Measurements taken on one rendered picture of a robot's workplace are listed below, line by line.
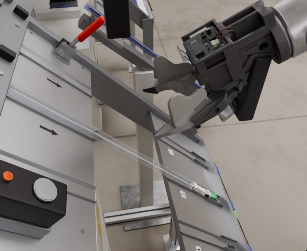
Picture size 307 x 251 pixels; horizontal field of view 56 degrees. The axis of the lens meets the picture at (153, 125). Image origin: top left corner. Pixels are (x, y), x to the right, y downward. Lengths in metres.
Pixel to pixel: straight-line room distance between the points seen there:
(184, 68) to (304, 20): 0.17
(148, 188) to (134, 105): 0.74
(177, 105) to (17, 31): 0.23
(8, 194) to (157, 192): 1.32
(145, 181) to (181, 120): 0.94
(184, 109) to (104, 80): 0.28
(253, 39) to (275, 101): 1.87
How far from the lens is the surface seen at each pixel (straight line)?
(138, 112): 0.70
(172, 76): 0.47
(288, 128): 2.07
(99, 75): 0.63
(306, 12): 0.42
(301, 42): 0.42
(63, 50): 0.56
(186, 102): 0.39
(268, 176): 1.75
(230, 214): 0.70
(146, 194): 1.41
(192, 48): 0.39
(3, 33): 0.40
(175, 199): 0.55
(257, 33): 0.40
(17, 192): 0.28
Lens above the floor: 1.32
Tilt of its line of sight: 44 degrees down
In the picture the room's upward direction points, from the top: straight up
